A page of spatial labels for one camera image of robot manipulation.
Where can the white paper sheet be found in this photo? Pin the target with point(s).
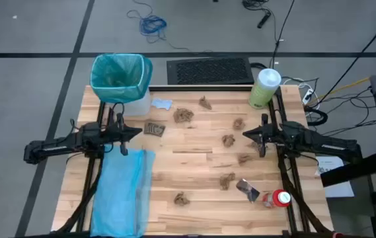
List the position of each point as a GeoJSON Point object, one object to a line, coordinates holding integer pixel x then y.
{"type": "Point", "coordinates": [339, 191]}

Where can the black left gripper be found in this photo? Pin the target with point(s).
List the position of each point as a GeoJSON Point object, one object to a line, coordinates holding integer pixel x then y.
{"type": "Point", "coordinates": [115, 132]}

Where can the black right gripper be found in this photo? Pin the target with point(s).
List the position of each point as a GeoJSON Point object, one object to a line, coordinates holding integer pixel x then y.
{"type": "Point", "coordinates": [273, 134]}

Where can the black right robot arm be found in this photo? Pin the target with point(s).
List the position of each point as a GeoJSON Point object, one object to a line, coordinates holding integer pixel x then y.
{"type": "Point", "coordinates": [326, 143]}

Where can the dark brown patterned wrapper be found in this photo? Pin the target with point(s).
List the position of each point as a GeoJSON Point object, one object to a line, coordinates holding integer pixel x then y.
{"type": "Point", "coordinates": [154, 129]}

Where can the silver foil wrapper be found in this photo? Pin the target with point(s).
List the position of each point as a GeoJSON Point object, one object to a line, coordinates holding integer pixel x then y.
{"type": "Point", "coordinates": [248, 190]}

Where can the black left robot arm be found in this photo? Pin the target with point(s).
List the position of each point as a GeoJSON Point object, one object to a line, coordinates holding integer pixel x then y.
{"type": "Point", "coordinates": [59, 148]}

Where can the black bar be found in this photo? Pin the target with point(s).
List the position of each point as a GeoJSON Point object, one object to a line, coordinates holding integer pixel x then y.
{"type": "Point", "coordinates": [356, 170]}

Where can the white power strip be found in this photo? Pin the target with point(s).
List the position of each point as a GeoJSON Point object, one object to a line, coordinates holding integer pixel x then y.
{"type": "Point", "coordinates": [307, 96]}

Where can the white plastic trash bin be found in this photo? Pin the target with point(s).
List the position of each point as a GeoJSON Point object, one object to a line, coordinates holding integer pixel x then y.
{"type": "Point", "coordinates": [139, 107]}

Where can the green disinfecting wipes canister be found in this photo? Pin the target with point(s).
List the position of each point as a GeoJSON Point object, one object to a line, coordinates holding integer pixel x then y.
{"type": "Point", "coordinates": [263, 89]}

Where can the small red-capped bottle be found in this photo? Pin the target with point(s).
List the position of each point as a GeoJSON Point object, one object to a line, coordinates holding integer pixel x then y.
{"type": "Point", "coordinates": [278, 198]}

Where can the teal trash bag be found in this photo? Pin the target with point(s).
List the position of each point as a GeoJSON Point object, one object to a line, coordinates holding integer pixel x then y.
{"type": "Point", "coordinates": [121, 77]}

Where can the light blue trash bag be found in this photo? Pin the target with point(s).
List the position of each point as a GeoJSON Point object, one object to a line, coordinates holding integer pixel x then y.
{"type": "Point", "coordinates": [121, 195]}

